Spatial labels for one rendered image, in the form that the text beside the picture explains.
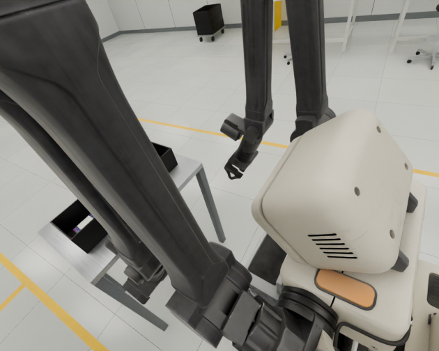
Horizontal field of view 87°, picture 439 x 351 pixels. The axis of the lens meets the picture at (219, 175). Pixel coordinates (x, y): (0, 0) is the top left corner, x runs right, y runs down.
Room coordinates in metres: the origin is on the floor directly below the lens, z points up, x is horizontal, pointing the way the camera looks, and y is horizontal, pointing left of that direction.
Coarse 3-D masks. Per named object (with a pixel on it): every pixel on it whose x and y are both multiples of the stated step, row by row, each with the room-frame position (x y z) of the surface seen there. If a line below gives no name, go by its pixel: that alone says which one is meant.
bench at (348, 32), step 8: (280, 0) 4.28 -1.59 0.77; (352, 0) 3.66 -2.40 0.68; (352, 8) 3.65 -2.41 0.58; (352, 24) 4.16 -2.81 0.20; (272, 32) 5.05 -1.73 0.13; (352, 32) 4.15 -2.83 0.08; (272, 40) 4.39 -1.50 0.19; (280, 40) 4.31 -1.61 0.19; (288, 40) 4.21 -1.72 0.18; (328, 40) 3.81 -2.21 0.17; (336, 40) 3.74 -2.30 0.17; (344, 40) 3.66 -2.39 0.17; (344, 48) 3.65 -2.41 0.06
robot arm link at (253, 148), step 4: (240, 132) 0.57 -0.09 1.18; (240, 136) 0.59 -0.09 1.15; (244, 140) 0.55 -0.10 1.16; (260, 140) 0.54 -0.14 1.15; (240, 144) 0.57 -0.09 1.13; (244, 144) 0.55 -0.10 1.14; (248, 144) 0.54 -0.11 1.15; (252, 144) 0.53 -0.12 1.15; (256, 144) 0.53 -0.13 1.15; (244, 148) 0.55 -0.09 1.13; (248, 148) 0.54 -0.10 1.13; (252, 148) 0.54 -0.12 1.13; (256, 148) 0.54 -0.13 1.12; (248, 152) 0.54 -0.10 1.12; (252, 152) 0.54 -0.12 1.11
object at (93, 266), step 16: (176, 160) 0.99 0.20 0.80; (192, 160) 0.96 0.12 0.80; (176, 176) 0.87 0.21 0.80; (192, 176) 0.86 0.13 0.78; (208, 192) 0.91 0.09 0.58; (208, 208) 0.91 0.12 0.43; (48, 224) 0.76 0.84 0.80; (48, 240) 0.67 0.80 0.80; (64, 240) 0.64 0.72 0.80; (224, 240) 0.91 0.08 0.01; (64, 256) 0.56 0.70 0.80; (80, 256) 0.54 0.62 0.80; (96, 256) 0.52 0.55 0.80; (112, 256) 0.51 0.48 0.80; (80, 272) 0.47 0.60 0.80; (96, 272) 0.46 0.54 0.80; (112, 288) 0.44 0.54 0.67; (128, 304) 0.43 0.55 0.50; (160, 320) 0.45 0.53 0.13
